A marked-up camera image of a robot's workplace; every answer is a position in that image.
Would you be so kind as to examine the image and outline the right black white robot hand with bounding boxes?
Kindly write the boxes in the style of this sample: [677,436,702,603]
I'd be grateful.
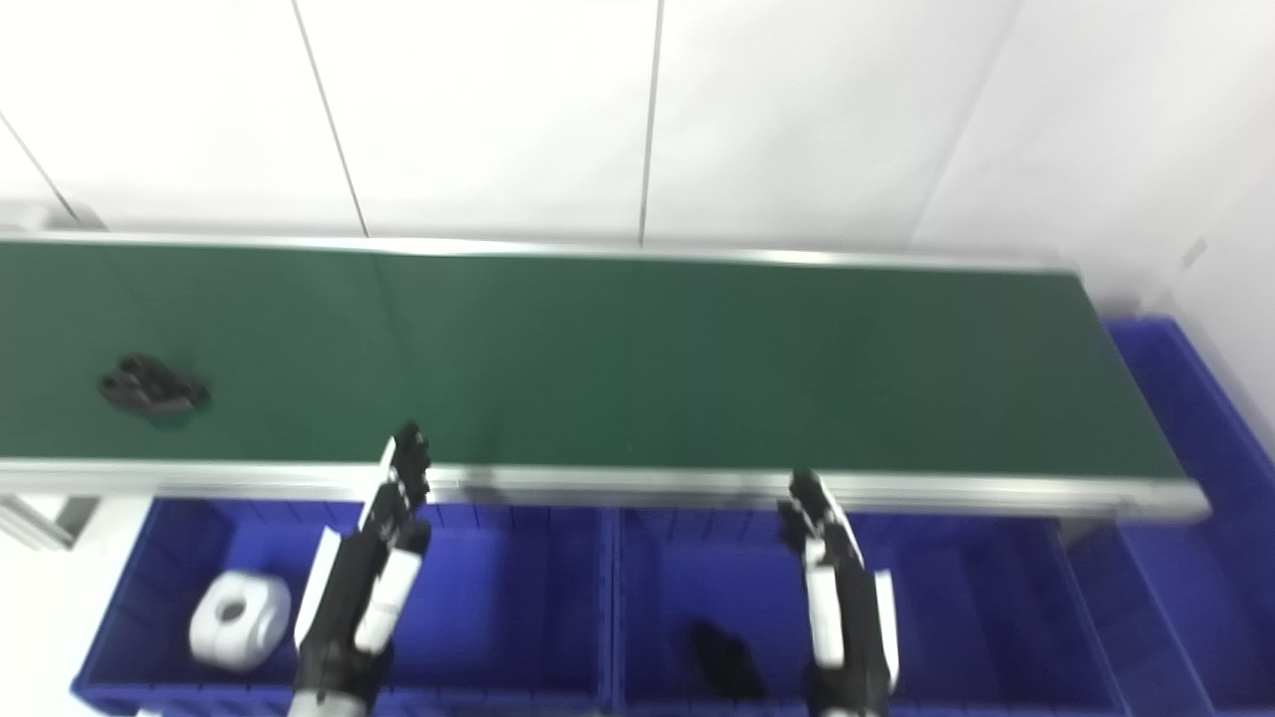
[777,470,901,716]

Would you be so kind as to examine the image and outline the aluminium conveyor leg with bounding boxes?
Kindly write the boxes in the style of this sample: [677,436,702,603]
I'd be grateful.
[0,495,102,552]

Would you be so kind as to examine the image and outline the black flange part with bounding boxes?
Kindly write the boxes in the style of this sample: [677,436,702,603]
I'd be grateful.
[98,353,212,417]

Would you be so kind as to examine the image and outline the blue plastic bin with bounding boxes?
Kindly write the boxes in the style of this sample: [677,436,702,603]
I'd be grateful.
[610,508,1133,717]
[1061,317,1275,717]
[72,498,615,717]

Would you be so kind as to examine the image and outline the white ring-shaped part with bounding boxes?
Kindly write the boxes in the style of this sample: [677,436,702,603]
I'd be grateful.
[188,570,294,671]

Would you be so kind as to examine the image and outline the black rounded part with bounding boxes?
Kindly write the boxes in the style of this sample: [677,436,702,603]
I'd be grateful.
[689,621,767,702]

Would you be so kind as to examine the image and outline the green conveyor belt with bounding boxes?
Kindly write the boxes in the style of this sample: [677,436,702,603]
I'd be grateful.
[0,231,1212,525]

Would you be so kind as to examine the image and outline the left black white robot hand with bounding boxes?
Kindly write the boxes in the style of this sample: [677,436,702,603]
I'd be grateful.
[289,423,434,700]

